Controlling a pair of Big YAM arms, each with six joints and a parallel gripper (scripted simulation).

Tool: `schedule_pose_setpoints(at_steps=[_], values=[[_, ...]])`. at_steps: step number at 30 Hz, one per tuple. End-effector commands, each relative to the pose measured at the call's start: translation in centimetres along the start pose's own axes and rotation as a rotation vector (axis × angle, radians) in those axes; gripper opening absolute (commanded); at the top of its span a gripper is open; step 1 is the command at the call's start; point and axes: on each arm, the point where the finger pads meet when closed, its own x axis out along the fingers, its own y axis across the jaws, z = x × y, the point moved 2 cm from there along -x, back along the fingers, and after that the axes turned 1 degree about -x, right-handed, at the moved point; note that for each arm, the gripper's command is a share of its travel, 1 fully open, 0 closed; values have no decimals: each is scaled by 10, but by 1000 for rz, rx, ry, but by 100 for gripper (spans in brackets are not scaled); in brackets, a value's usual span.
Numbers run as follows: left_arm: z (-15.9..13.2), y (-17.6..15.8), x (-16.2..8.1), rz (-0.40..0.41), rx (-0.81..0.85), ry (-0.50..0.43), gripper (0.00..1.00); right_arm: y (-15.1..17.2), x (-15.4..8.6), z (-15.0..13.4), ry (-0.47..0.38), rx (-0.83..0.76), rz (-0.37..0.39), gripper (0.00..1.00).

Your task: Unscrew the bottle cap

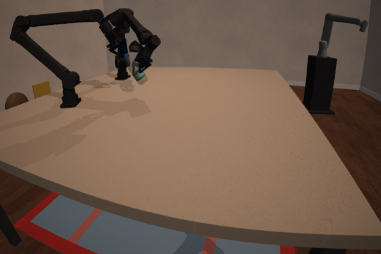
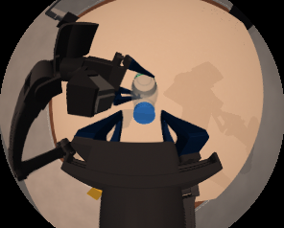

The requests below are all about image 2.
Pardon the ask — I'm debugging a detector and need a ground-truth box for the blue bottle cap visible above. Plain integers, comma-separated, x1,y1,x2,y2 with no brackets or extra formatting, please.
133,102,155,125

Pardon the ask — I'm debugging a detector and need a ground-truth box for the clear glass bottle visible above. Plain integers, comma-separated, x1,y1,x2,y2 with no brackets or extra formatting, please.
130,73,158,110

